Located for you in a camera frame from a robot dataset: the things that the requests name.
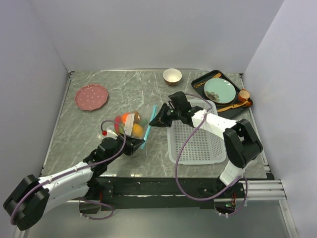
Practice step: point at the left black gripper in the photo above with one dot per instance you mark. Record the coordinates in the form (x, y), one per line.
(132, 144)

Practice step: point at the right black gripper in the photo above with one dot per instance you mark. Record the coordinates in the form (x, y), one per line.
(161, 119)

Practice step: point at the clear blue-zipper zip bag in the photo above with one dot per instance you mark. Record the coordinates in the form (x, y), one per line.
(148, 114)

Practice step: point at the brown kiwi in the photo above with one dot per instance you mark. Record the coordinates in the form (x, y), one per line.
(137, 117)

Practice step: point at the orange tangerine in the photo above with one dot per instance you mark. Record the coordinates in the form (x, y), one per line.
(124, 117)

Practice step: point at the yellow orange persimmon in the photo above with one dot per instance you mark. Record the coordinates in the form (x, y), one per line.
(137, 130)

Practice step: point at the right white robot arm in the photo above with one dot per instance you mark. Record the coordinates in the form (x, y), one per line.
(241, 141)

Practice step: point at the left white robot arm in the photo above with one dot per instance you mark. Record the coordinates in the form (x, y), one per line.
(34, 197)

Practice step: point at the white patterned bowl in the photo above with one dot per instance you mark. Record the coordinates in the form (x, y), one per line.
(172, 76)

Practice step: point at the white plastic basket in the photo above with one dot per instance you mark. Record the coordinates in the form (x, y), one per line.
(203, 148)

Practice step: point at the pink dotted plate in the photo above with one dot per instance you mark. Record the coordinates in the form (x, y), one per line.
(91, 97)

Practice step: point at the light green plate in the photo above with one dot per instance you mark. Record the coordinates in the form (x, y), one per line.
(219, 90)

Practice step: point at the black tray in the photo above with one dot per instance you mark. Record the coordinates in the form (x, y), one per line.
(233, 78)

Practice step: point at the wooden fork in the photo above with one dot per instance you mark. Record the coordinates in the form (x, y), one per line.
(202, 83)

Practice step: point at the wooden spoon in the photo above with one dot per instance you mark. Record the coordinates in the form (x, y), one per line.
(234, 106)

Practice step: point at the orange small cup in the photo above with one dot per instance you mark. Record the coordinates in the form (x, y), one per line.
(243, 95)

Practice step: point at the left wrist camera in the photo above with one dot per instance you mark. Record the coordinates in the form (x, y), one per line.
(109, 132)

